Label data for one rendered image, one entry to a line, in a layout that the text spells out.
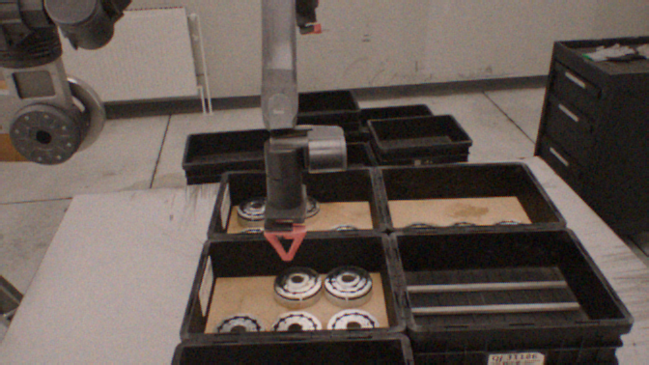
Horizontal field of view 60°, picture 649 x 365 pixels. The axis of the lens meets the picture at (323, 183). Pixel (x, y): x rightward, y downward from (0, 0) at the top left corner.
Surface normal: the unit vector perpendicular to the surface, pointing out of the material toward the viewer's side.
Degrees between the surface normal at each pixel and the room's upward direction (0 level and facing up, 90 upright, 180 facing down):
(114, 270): 0
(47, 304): 0
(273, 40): 49
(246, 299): 0
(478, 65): 90
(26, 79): 90
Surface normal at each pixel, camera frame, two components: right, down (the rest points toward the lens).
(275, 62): 0.02, -0.38
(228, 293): -0.03, -0.86
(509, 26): 0.12, 0.50
